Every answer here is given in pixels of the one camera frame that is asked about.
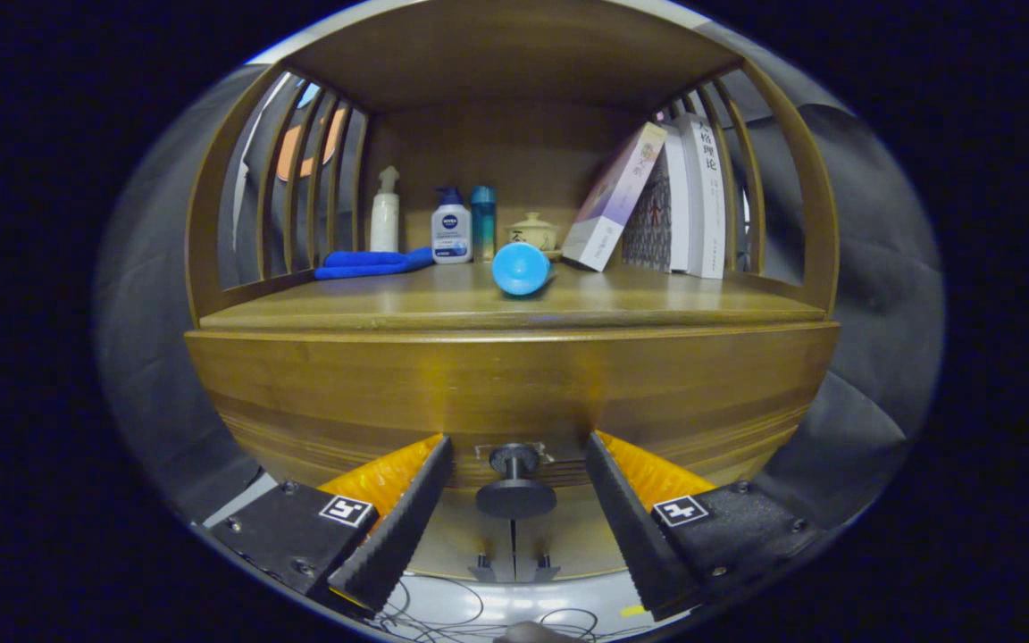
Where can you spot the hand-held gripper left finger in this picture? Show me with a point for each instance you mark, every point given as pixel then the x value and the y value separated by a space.
pixel 407 527

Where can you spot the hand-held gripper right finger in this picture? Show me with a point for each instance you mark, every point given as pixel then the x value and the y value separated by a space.
pixel 631 527

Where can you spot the wooden drawer with black knob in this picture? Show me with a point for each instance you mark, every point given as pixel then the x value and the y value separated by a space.
pixel 514 393

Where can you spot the blue squeeze tube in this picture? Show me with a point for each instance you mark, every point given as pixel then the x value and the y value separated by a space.
pixel 521 268

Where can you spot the wooden cabinet door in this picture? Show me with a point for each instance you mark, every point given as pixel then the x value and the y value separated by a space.
pixel 470 545
pixel 581 536

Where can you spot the wooden countertop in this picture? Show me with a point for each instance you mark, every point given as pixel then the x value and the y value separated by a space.
pixel 372 299

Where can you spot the brown wooden cabinet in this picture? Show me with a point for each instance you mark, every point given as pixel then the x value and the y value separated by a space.
pixel 514 54

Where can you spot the yellow floor tape piece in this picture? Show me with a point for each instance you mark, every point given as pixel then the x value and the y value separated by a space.
pixel 634 611

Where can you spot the blue folded cloth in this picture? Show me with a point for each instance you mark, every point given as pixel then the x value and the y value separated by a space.
pixel 363 263

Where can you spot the white bottle with blue cap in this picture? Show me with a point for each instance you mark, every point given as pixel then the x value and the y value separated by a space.
pixel 451 232

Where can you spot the white spray bottle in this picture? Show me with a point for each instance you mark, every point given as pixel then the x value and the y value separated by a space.
pixel 385 228

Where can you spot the patterned cover book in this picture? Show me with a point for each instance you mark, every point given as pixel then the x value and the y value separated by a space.
pixel 648 223

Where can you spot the beige lidded teacup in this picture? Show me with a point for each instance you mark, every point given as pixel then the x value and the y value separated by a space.
pixel 532 234

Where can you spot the slim teal bottle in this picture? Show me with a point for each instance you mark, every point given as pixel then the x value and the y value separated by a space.
pixel 483 223

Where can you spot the white book with black lettering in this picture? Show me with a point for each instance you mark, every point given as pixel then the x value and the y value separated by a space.
pixel 706 205

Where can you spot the purple and white book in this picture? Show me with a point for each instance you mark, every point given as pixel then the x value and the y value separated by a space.
pixel 613 196

